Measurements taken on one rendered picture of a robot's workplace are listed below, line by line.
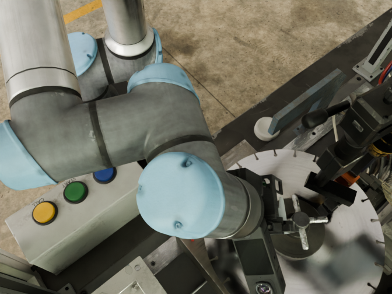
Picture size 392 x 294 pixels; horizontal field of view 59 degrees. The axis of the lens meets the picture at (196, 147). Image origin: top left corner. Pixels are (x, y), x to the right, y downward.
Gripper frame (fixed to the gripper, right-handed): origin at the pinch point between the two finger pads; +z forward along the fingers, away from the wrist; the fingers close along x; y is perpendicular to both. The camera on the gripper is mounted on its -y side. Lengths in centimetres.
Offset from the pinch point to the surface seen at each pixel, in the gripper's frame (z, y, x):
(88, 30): 73, 134, 131
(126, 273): -7.1, -6.4, 27.1
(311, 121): -18.7, 12.0, -10.4
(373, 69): 48, 49, -20
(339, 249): 8.4, -3.2, -8.4
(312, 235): 5.5, -0.7, -4.6
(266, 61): 124, 107, 32
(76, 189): -10.3, 10.0, 38.3
